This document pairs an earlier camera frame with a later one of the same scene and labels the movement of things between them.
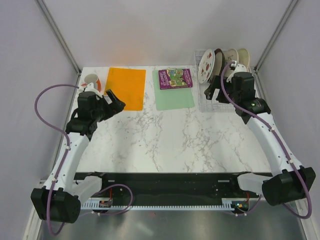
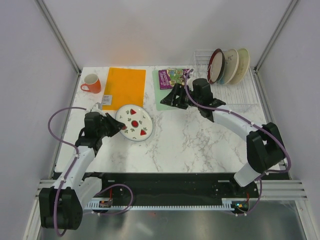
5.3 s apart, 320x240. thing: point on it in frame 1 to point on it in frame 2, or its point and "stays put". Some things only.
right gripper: [209, 91] to [179, 90]
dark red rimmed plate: [220, 61] stays put
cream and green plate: [244, 58] stays put
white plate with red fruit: [206, 65] to [138, 121]
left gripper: [116, 106] to [116, 126]
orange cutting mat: [128, 85] stays put
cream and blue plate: [230, 56] stays put
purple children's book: [174, 78] stays put
